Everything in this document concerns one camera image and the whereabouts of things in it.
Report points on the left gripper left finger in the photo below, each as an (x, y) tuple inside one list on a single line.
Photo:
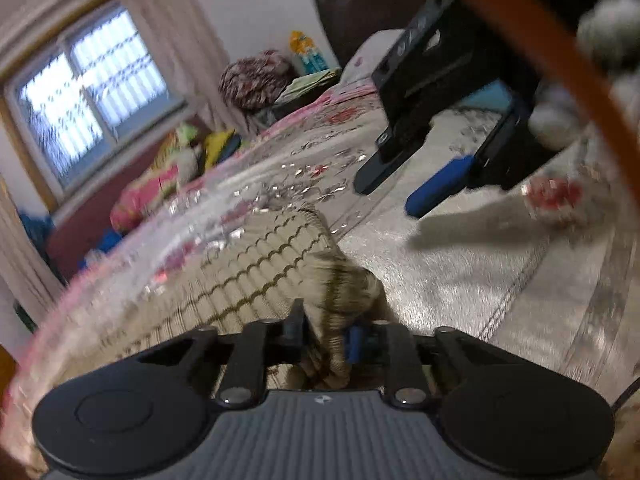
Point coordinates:
[(261, 344)]

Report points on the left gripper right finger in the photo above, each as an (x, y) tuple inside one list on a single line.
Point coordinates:
[(388, 351)]

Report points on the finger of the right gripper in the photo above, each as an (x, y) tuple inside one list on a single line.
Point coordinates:
[(400, 150), (509, 155)]

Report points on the beige striped knit sweater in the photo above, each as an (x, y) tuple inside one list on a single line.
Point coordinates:
[(280, 257)]

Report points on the teal blue cloth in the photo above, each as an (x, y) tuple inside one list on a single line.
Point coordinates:
[(494, 97)]

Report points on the pink polka dot pillow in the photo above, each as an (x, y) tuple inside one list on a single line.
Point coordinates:
[(369, 55)]

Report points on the light green folded fabric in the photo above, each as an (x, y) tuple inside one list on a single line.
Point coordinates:
[(305, 84)]

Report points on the cartoon picture box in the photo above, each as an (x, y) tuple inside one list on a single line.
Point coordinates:
[(307, 52)]

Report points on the floral satin bedspread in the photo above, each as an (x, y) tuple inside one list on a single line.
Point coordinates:
[(547, 271)]

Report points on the dark floral bundle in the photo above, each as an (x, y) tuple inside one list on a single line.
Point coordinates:
[(256, 82)]

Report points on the yellow folded cloth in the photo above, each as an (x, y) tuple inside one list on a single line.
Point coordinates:
[(220, 145)]

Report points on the blue garment on bed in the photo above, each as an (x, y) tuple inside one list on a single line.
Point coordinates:
[(108, 241)]

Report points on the white stuffed toy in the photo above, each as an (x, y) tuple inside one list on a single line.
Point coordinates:
[(187, 162)]

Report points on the pink floral folded quilt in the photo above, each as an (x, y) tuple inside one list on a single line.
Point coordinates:
[(143, 196)]

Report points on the dark red headboard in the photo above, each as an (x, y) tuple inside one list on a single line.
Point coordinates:
[(84, 226)]

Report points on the beige left curtain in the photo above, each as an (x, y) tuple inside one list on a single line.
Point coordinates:
[(30, 280)]

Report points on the beige curtain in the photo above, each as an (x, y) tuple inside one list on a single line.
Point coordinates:
[(190, 57), (30, 280)]

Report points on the blue plastic bag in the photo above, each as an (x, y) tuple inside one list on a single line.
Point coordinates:
[(38, 230)]

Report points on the beige right curtain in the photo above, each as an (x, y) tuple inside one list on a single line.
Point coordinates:
[(190, 57)]

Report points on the window with bars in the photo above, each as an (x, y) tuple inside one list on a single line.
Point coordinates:
[(87, 94)]

